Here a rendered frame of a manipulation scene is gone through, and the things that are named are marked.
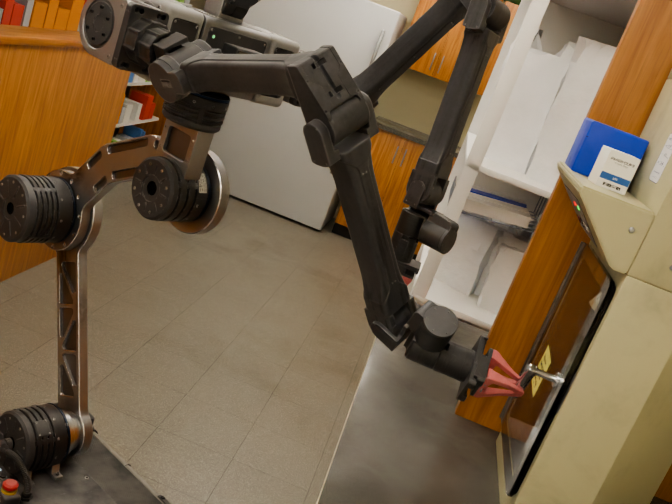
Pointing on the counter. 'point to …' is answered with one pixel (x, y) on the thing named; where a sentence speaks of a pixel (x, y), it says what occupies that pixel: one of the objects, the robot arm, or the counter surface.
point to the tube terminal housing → (619, 371)
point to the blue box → (596, 132)
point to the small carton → (614, 170)
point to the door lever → (534, 375)
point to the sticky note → (541, 369)
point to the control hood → (610, 218)
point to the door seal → (574, 373)
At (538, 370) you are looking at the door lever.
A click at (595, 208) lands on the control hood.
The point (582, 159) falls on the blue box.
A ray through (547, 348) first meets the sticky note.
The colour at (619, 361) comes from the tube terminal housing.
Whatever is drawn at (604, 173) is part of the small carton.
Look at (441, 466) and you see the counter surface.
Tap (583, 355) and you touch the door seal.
